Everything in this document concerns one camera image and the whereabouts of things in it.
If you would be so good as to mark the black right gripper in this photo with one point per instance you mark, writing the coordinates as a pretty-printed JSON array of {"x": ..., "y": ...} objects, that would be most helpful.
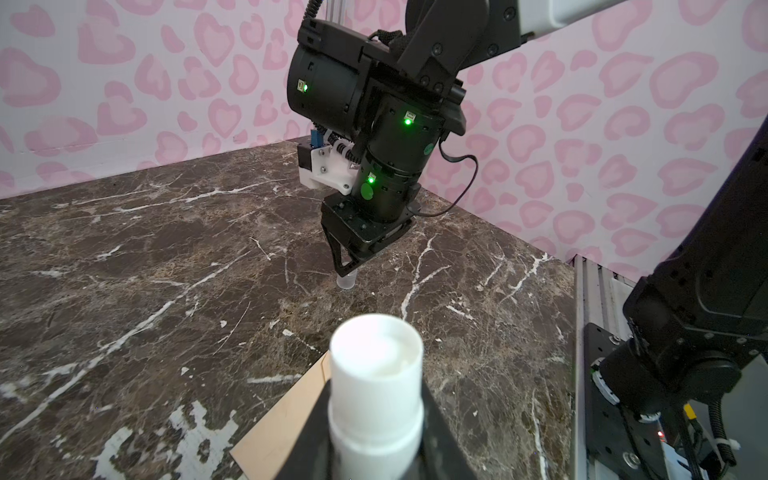
[{"x": 354, "y": 239}]

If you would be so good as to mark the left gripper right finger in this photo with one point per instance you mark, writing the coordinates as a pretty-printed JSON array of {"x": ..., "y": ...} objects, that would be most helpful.
[{"x": 439, "y": 457}]

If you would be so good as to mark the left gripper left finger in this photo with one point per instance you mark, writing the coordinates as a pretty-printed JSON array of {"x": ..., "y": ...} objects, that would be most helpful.
[{"x": 311, "y": 457}]

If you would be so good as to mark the clear glue stick cap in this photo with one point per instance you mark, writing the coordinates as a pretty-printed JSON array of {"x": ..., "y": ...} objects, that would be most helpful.
[{"x": 348, "y": 281}]

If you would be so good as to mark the peach paper envelope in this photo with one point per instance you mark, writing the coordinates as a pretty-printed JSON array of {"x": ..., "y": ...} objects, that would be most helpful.
[{"x": 263, "y": 451}]

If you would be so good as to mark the white glue stick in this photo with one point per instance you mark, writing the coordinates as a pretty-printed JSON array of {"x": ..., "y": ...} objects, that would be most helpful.
[{"x": 375, "y": 409}]

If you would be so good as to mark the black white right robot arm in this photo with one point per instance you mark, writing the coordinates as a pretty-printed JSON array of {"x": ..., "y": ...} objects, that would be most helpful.
[{"x": 608, "y": 138}]

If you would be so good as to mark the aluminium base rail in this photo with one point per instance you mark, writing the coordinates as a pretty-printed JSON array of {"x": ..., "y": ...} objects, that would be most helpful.
[{"x": 653, "y": 370}]

